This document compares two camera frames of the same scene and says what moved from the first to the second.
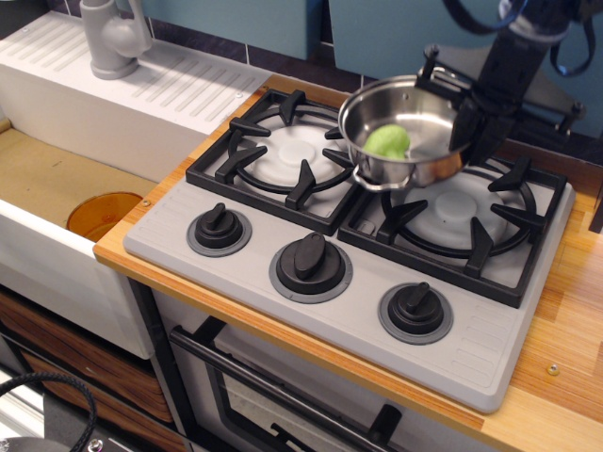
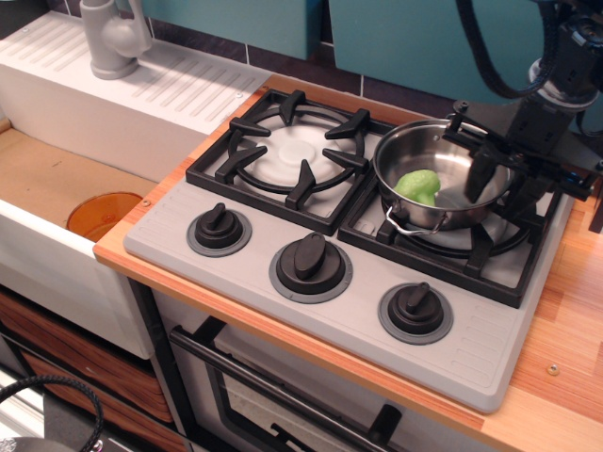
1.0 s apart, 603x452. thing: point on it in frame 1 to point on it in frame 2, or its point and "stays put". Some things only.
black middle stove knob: [311, 271] stays put
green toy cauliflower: [388, 140] to [420, 184]
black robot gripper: [502, 77] to [534, 132]
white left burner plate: [288, 145] stays put
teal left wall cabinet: [289, 27] stays put
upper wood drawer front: [87, 352] stays put
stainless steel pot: [399, 130] to [423, 173]
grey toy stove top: [431, 330] stays put
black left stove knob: [220, 233] stays put
